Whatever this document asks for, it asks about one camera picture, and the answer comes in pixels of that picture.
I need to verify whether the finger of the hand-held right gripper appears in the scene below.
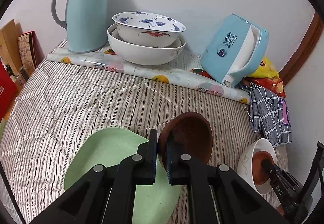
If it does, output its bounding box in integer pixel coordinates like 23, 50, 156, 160
260, 159, 288, 182

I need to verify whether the large white bowl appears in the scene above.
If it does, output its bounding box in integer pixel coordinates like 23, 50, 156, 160
107, 24, 186, 66

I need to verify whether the fruit print table cover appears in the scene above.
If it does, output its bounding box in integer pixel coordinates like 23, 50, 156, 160
47, 38, 251, 104

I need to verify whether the yellow snack bag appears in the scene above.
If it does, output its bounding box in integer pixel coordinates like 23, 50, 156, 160
249, 56, 280, 79

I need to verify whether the striped tablecloth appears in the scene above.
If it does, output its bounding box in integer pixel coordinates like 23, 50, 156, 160
0, 58, 289, 224

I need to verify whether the white bowl with grey pattern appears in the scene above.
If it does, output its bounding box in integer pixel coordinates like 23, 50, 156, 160
237, 138, 279, 195

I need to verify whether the blue patterned porcelain bowl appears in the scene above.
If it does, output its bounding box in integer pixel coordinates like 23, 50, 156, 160
112, 12, 186, 49

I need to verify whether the red box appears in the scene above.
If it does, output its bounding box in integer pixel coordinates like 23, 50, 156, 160
0, 62, 18, 119

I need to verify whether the red snack bag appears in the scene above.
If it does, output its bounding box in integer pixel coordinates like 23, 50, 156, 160
244, 76, 286, 98

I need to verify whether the grey checked cloth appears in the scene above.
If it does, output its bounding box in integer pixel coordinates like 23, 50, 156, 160
249, 82, 293, 147

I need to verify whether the wooden cutting board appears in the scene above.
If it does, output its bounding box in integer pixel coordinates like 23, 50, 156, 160
0, 20, 28, 75

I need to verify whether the small brown bowl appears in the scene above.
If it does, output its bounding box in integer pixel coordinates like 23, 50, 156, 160
252, 151, 276, 186
158, 112, 213, 171

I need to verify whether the green plate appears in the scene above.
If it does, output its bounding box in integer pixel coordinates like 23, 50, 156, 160
64, 126, 183, 224

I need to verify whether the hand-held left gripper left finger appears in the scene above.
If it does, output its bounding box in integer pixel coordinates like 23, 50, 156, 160
29, 129, 159, 224

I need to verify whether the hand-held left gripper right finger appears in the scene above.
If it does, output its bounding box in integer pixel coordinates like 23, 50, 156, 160
165, 133, 289, 224

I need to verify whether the patterned gift box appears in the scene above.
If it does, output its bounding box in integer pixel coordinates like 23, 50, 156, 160
18, 31, 39, 71

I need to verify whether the light blue thermos jug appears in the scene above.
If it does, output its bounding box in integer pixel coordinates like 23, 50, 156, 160
51, 0, 112, 53

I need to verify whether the light blue electric kettle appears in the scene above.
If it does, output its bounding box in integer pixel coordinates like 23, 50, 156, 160
201, 14, 269, 87

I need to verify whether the brown wooden door frame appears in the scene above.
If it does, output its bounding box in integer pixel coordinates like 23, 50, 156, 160
278, 12, 322, 86

